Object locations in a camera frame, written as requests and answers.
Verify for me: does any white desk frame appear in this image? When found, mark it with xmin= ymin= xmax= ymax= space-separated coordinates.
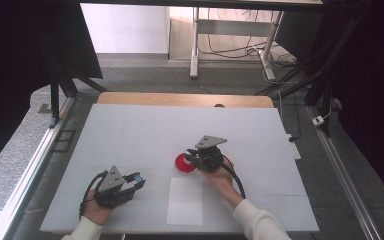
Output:
xmin=189 ymin=6 xmax=285 ymax=82

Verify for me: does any right hand-held gripper cable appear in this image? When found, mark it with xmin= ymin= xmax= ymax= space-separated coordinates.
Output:
xmin=220 ymin=154 xmax=247 ymax=200

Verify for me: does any metal floor rail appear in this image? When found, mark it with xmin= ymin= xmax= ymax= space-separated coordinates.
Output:
xmin=0 ymin=96 xmax=77 ymax=240
xmin=304 ymin=104 xmax=384 ymax=240

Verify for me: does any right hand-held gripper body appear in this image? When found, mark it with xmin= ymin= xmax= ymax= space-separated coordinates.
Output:
xmin=194 ymin=134 xmax=228 ymax=173

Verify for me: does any hand-held gripper cable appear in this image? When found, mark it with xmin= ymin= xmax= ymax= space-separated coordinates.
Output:
xmin=78 ymin=169 xmax=110 ymax=220
xmin=220 ymin=154 xmax=247 ymax=200

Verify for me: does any person's right hand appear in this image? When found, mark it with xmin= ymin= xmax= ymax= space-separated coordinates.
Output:
xmin=198 ymin=158 xmax=235 ymax=188

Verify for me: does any round red ink pad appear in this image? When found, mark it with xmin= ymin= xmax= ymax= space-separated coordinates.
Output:
xmin=174 ymin=153 xmax=198 ymax=174

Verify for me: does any wooden table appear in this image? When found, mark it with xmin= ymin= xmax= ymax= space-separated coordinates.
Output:
xmin=96 ymin=91 xmax=275 ymax=109

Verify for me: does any small white plug adapter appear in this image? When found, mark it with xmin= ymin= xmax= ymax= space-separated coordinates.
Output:
xmin=311 ymin=114 xmax=326 ymax=127

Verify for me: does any white power strip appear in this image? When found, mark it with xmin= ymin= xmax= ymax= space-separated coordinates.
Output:
xmin=286 ymin=133 xmax=302 ymax=161

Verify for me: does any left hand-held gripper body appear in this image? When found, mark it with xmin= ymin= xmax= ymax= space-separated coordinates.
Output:
xmin=94 ymin=165 xmax=136 ymax=209

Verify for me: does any left hand-held gripper cable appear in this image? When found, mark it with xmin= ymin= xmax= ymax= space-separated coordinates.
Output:
xmin=78 ymin=169 xmax=110 ymax=220

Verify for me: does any tangle of floor cables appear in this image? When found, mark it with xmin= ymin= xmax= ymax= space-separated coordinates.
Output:
xmin=205 ymin=8 xmax=298 ymax=69

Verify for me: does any person's left hand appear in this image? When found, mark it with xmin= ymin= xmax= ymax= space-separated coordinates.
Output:
xmin=83 ymin=189 xmax=122 ymax=226

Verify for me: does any black curtain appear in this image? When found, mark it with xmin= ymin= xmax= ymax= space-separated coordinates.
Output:
xmin=313 ymin=0 xmax=384 ymax=209
xmin=0 ymin=0 xmax=104 ymax=179

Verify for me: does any white paper sheet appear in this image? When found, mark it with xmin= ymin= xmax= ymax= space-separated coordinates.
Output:
xmin=166 ymin=176 xmax=204 ymax=226

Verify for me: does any black metal stand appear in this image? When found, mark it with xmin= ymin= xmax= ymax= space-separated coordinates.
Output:
xmin=34 ymin=19 xmax=108 ymax=130
xmin=255 ymin=0 xmax=374 ymax=138

